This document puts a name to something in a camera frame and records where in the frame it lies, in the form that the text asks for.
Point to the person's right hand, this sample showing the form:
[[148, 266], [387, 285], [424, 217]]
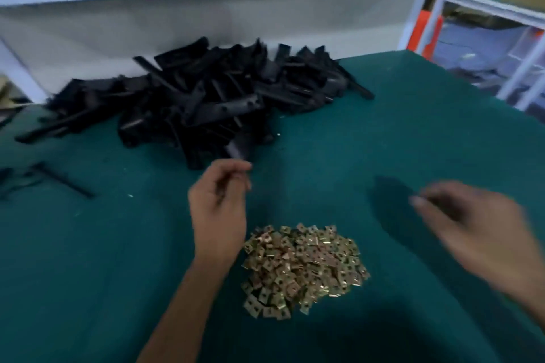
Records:
[[485, 235]]

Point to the person's left hand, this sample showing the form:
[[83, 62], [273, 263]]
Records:
[[220, 214]]

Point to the pile of brass clip nuts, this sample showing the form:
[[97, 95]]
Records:
[[302, 269]]

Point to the pile of black plastic brackets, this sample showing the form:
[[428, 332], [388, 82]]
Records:
[[204, 95]]

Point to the person's left forearm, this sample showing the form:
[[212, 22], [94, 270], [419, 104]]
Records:
[[183, 316]]

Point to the green table cloth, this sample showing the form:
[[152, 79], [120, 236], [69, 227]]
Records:
[[85, 273]]

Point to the thin black plastic strip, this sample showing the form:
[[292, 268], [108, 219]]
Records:
[[61, 180]]

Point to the white metal rack frame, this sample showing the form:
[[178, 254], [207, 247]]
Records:
[[485, 3]]

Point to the white metal post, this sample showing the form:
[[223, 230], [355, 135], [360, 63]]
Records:
[[21, 73]]

